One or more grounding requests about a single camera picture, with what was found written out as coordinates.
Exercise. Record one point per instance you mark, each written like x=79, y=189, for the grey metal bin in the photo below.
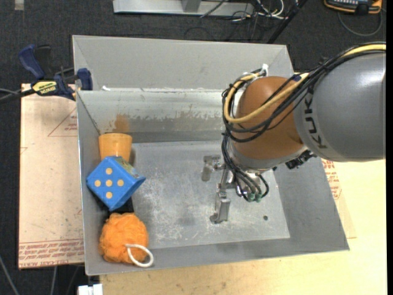
x=184, y=195

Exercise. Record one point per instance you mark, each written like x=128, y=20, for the orange plastic cup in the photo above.
x=115, y=144

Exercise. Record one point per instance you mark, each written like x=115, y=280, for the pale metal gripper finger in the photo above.
x=222, y=209
x=207, y=169

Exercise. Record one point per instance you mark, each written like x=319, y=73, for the orange mesh bath sponge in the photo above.
x=119, y=238

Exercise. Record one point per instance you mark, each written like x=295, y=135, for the blue dice box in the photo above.
x=110, y=183

